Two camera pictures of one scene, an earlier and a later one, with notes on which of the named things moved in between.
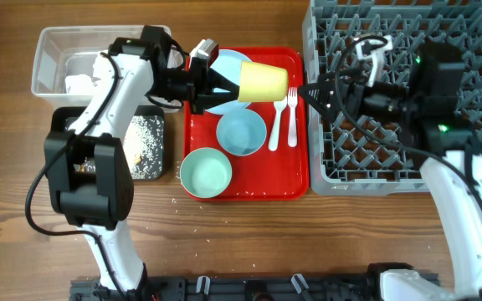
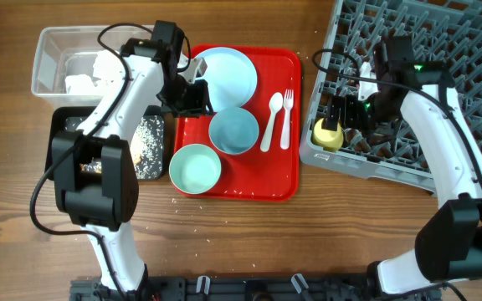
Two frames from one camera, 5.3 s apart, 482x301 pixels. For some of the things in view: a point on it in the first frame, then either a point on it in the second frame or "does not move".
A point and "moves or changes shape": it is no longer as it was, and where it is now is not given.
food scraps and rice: [144, 142] does not move
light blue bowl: [241, 132] moves or changes shape
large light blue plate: [228, 64] does not move
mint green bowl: [206, 172] moves or changes shape
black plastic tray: [143, 140] does not move
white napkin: [101, 82] does not move
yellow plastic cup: [262, 83] -> [330, 140]
